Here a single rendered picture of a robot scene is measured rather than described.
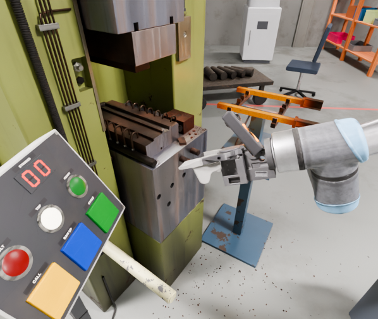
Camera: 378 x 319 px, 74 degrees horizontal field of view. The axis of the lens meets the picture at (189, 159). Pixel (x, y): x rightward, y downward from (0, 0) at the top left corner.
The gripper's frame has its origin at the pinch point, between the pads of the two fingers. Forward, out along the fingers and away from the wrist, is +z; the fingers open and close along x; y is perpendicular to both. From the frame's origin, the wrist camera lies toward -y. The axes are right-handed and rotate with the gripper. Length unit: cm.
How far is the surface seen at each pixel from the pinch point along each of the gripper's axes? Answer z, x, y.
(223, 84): 45, 277, -57
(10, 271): 22.8, -32.9, 9.5
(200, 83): 16, 76, -31
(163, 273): 50, 50, 64
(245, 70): 18, 313, -72
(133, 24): 10.7, 8.0, -39.4
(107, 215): 21.7, -9.2, 9.2
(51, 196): 24.2, -20.6, 0.1
